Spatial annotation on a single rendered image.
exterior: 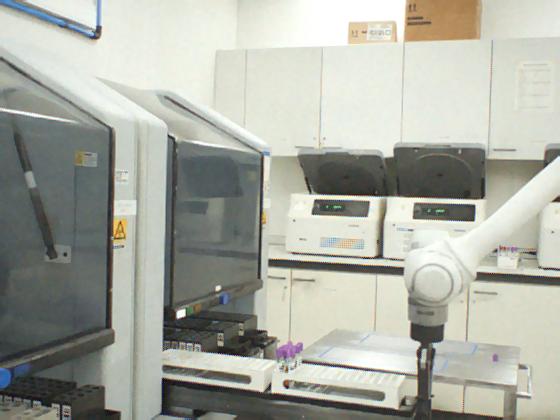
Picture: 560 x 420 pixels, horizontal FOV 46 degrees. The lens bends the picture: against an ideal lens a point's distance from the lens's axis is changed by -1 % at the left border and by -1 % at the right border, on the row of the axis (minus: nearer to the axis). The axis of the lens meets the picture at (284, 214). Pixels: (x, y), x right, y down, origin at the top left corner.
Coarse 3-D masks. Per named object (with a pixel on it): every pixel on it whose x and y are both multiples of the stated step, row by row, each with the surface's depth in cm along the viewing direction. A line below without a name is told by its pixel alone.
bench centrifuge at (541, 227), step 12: (552, 144) 368; (552, 156) 373; (552, 204) 360; (540, 216) 367; (552, 216) 356; (540, 228) 360; (552, 228) 353; (540, 240) 357; (552, 240) 353; (540, 252) 357; (552, 252) 353; (540, 264) 357; (552, 264) 354
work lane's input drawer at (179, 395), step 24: (168, 384) 163; (192, 384) 161; (192, 408) 160; (216, 408) 158; (240, 408) 156; (264, 408) 154; (288, 408) 152; (312, 408) 150; (336, 408) 149; (360, 408) 148; (384, 408) 146; (408, 408) 146
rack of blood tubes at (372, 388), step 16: (304, 368) 159; (320, 368) 160; (336, 368) 160; (272, 384) 155; (304, 384) 159; (320, 384) 159; (336, 384) 150; (352, 384) 149; (368, 384) 148; (384, 384) 149; (400, 384) 148; (336, 400) 150; (352, 400) 149; (368, 400) 148; (384, 400) 147; (400, 400) 149
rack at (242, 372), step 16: (176, 352) 171; (192, 352) 172; (176, 368) 169; (192, 368) 170; (208, 368) 160; (224, 368) 159; (240, 368) 158; (256, 368) 158; (272, 368) 162; (224, 384) 159; (240, 384) 158; (256, 384) 156
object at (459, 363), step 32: (320, 352) 194; (352, 352) 195; (384, 352) 196; (416, 352) 197; (448, 352) 198; (480, 352) 199; (512, 352) 200; (480, 384) 169; (512, 384) 166; (512, 416) 167
